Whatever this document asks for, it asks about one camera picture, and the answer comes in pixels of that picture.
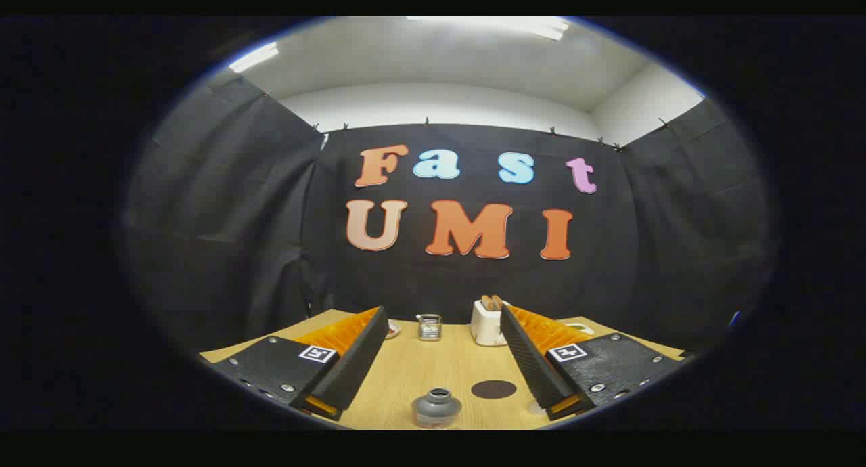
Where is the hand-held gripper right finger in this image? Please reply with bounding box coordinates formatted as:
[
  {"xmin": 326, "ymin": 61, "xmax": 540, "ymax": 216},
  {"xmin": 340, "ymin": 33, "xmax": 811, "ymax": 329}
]
[{"xmin": 499, "ymin": 303, "xmax": 684, "ymax": 422}]

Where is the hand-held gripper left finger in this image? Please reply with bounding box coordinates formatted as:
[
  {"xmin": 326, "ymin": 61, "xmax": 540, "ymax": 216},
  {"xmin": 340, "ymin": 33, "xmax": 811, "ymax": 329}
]
[{"xmin": 203, "ymin": 306, "xmax": 390, "ymax": 422}]

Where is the dark brown round coaster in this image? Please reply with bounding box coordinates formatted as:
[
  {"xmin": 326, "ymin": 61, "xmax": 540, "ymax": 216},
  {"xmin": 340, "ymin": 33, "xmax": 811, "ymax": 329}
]
[{"xmin": 471, "ymin": 380, "xmax": 518, "ymax": 399}]

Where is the silver juice bottle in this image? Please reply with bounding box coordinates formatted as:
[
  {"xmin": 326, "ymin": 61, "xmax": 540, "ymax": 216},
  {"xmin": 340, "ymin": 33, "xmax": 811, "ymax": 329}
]
[{"xmin": 411, "ymin": 388, "xmax": 463, "ymax": 430}]

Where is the white toaster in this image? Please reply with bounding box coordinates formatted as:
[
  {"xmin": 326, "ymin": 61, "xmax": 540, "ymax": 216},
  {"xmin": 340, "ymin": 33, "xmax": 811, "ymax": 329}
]
[{"xmin": 470, "ymin": 299, "xmax": 509, "ymax": 347}]

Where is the wooden table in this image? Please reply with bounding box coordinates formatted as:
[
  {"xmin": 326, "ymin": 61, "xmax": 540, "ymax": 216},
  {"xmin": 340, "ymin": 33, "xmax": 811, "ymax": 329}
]
[{"xmin": 200, "ymin": 309, "xmax": 687, "ymax": 430}]

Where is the black backdrop cloth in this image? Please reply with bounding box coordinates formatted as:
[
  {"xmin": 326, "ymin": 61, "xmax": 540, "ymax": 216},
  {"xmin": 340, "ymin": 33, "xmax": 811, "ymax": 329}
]
[{"xmin": 125, "ymin": 71, "xmax": 775, "ymax": 359}]

